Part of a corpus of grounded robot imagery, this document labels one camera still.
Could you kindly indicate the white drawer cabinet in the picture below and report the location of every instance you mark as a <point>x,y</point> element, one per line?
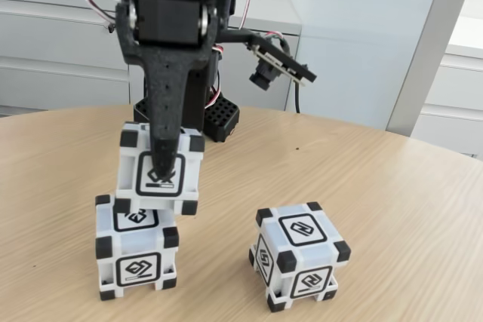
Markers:
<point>453,84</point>

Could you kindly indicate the white cube with zigzag symbol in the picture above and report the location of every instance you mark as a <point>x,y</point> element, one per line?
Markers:
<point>302,254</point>

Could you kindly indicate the white cube with house symbol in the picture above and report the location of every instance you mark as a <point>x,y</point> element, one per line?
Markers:
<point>136,243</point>

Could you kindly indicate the camera module on black mount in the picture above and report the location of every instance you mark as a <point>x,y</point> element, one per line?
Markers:
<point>279,62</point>

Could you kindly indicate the white slanted frame post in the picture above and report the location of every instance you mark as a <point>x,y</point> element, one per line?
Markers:
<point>428,54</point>

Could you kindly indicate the cabinet lock key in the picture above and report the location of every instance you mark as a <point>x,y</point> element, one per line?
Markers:
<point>111,28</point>

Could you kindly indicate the long white low cabinet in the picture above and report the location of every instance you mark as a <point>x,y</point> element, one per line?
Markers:
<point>56,54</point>

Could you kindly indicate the white cube with crossed-loop symbol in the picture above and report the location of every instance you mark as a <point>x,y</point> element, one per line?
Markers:
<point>132,171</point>

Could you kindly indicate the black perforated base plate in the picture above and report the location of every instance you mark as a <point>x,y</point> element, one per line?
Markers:
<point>226,118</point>

